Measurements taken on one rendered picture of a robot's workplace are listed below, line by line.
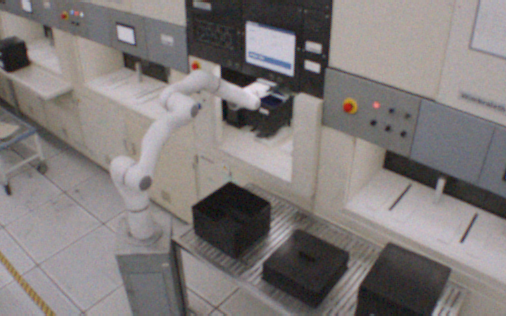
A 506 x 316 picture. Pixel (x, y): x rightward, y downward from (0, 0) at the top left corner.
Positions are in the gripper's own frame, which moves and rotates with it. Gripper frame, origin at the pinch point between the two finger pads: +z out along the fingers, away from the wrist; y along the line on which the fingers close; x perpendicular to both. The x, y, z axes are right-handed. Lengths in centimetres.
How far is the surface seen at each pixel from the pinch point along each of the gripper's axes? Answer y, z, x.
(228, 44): -2.9, -30.3, 31.8
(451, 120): 112, -31, 30
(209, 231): 30, -83, -37
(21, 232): -146, -121, -122
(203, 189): -29, -30, -73
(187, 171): -43, -30, -65
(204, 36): -19.9, -30.2, 32.5
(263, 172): 20, -30, -36
